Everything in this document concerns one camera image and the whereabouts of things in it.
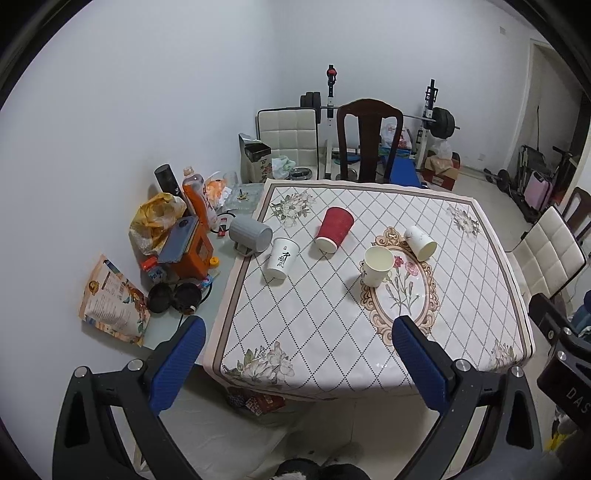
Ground grey ceramic mug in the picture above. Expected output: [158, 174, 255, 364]
[229, 216, 273, 256]

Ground blue grey smartphone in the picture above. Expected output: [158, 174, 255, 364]
[158, 217, 201, 264]

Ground white barbell rack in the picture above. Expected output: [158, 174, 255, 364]
[318, 64, 440, 182]

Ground printed snack bag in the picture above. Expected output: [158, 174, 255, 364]
[78, 253, 152, 348]

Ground green white plastic bag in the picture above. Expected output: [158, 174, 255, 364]
[271, 155, 297, 180]

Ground pink suitcase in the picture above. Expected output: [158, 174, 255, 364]
[526, 170, 553, 209]

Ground black cable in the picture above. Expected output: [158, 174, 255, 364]
[209, 209, 238, 233]

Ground orange box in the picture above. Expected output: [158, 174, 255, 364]
[157, 216, 216, 280]

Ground black kick scooter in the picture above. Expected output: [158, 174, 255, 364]
[547, 146, 583, 208]

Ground cardboard box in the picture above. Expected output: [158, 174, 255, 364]
[422, 153, 462, 193]

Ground blue cloth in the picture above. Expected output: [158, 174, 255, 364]
[571, 290, 591, 335]

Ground black folded stroller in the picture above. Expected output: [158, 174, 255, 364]
[516, 144, 547, 200]

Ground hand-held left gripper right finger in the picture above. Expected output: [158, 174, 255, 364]
[392, 316, 544, 480]

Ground red paper cup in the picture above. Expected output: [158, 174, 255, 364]
[315, 206, 355, 255]

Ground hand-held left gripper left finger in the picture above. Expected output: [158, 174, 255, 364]
[52, 315, 207, 480]

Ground black cylinder bottle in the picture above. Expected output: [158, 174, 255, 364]
[154, 163, 186, 206]

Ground black dumbbell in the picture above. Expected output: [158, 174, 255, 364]
[483, 168, 512, 191]

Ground plain cream paper cup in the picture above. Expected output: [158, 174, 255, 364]
[359, 246, 395, 287]

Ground white paper cup black print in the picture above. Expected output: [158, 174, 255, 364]
[265, 237, 301, 280]

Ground white paper cup speckled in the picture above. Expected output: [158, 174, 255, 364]
[404, 224, 438, 260]

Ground yellow plastic bag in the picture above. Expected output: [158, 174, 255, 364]
[129, 192, 188, 256]

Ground small red blue packet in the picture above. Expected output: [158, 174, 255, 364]
[140, 256, 168, 283]

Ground dark wooden chair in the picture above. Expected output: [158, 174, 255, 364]
[560, 186, 591, 241]
[335, 99, 405, 184]

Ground black tea box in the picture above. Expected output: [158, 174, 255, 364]
[238, 132, 273, 185]

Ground black headphones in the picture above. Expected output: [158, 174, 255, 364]
[147, 281, 203, 317]

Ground dark fuzzy slipper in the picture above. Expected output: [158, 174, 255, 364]
[323, 463, 371, 480]
[276, 458, 325, 480]

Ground blue weight bench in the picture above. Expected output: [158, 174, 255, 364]
[380, 154, 424, 188]

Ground printed red box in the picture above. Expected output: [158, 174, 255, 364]
[225, 387, 288, 417]

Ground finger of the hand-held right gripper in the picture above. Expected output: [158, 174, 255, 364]
[528, 292, 579, 342]

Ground orange snack packet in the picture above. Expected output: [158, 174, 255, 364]
[203, 177, 232, 205]

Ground black barbell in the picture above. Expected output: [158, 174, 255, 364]
[300, 92, 461, 140]

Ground white padded chair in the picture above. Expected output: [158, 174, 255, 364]
[256, 107, 320, 181]
[505, 205, 587, 302]

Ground orange drink bottle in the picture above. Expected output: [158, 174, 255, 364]
[182, 167, 217, 228]

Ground white red plastic bag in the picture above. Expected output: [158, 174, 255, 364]
[379, 117, 415, 151]

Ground floral diamond pattern tablecloth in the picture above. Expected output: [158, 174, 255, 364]
[202, 179, 536, 403]

